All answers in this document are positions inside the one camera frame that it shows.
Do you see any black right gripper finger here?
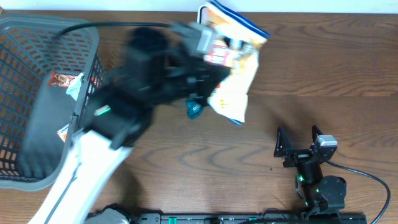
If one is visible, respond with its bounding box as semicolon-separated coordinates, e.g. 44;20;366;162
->
274;127;292;157
312;124;323;143

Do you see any blue mouthwash bottle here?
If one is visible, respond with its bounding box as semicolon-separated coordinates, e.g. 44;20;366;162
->
186;99;204;119

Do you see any yellow chips bag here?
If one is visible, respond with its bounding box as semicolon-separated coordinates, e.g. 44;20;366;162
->
203;0;270;125

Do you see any teal tissue pack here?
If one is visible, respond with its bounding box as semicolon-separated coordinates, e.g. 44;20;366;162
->
66;72;84;101

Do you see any red brown snack bar wrapper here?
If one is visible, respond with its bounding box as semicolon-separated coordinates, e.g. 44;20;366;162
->
48;72;76;88

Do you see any small orange snack packet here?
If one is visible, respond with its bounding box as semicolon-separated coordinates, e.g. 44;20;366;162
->
57;124;69;142

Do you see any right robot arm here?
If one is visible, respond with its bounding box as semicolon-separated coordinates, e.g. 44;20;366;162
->
274;125;346;217

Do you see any grey plastic shopping basket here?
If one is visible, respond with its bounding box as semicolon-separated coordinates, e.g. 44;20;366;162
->
1;14;104;191

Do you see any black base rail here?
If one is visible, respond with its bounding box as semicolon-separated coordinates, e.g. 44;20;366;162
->
83;203;368;224

